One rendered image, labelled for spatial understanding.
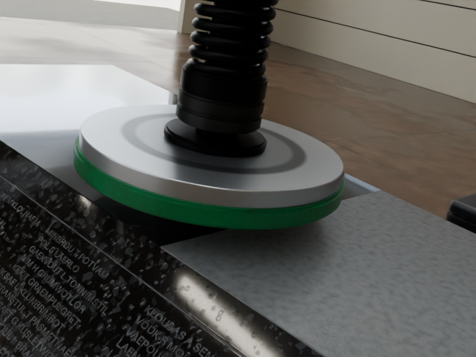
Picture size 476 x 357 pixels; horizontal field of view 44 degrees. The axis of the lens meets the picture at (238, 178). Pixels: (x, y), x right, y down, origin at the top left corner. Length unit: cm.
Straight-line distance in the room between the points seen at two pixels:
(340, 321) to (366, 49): 783
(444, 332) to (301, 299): 9
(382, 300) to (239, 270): 10
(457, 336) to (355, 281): 8
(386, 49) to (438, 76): 85
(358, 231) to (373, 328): 15
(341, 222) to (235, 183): 15
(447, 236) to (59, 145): 37
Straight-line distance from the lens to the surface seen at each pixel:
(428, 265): 48
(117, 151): 42
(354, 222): 52
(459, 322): 42
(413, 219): 56
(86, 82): 88
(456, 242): 54
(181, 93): 45
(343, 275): 43
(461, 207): 99
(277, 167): 44
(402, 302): 42
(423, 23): 767
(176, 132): 45
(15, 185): 55
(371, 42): 812
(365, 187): 62
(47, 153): 58
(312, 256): 44
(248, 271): 40
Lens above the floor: 103
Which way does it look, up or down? 20 degrees down
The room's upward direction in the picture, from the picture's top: 10 degrees clockwise
